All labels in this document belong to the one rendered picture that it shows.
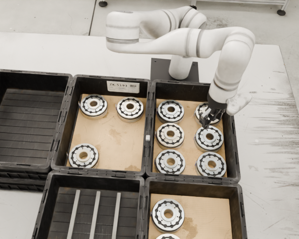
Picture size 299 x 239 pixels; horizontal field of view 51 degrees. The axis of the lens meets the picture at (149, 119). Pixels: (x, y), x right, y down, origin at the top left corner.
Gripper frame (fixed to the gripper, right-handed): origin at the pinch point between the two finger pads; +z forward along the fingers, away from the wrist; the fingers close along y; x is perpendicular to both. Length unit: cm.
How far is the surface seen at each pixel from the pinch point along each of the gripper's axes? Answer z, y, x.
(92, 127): 17.2, 25.8, -32.7
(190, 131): 17.3, -1.3, -7.6
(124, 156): 17.3, 24.4, -15.5
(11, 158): 17, 55, -41
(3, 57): 30, 31, -102
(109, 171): 7.3, 34.2, -10.1
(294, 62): 100, -160, -27
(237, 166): 7.3, 2.3, 14.8
